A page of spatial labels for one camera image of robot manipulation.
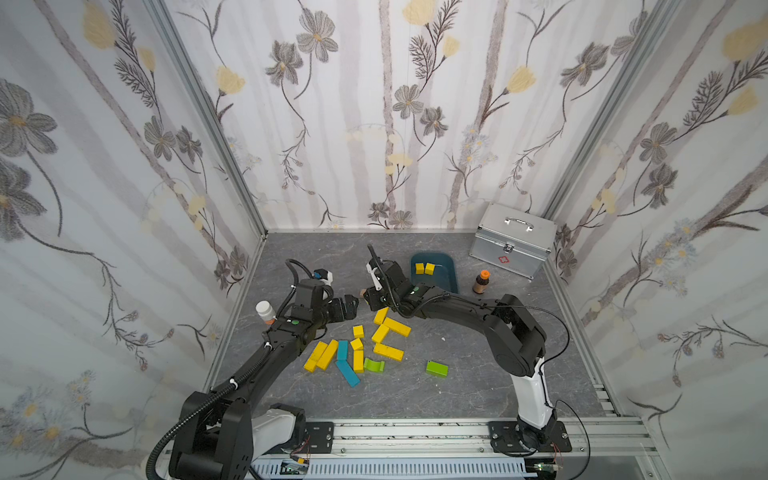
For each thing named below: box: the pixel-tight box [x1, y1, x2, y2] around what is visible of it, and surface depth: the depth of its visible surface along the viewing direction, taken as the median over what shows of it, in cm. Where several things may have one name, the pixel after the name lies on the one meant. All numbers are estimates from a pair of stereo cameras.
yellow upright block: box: [353, 350, 364, 374], surface depth 87 cm
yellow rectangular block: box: [371, 324, 389, 343], surface depth 95 cm
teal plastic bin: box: [410, 252, 458, 293], surface depth 110 cm
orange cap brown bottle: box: [473, 269, 491, 294], surface depth 100 cm
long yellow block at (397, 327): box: [382, 317, 412, 337], surface depth 95 cm
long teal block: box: [335, 350, 360, 388], surface depth 86 cm
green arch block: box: [364, 358, 385, 372], surface depth 86 cm
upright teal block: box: [338, 340, 349, 361], surface depth 89 cm
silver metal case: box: [469, 202, 557, 279], surface depth 104 cm
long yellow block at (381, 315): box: [374, 307, 390, 325], surface depth 97 cm
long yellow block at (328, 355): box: [316, 339, 338, 370], surface depth 89 cm
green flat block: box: [426, 360, 449, 378], surface depth 86 cm
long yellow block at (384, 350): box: [373, 343, 404, 362], surface depth 90 cm
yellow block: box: [304, 341, 328, 373], surface depth 88 cm
